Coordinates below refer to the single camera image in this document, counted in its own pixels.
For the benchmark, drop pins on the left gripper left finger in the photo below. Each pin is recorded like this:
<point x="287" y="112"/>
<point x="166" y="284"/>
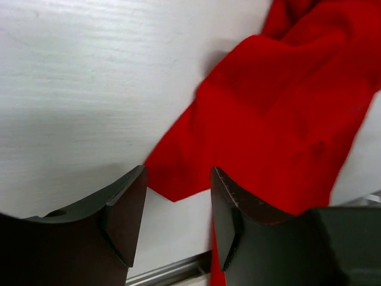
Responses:
<point x="90" y="242"/>

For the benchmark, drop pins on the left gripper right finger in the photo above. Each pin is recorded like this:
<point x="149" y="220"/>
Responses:
<point x="259" y="244"/>

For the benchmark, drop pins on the red t shirt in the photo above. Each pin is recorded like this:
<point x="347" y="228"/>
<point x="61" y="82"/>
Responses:
<point x="280" y="112"/>

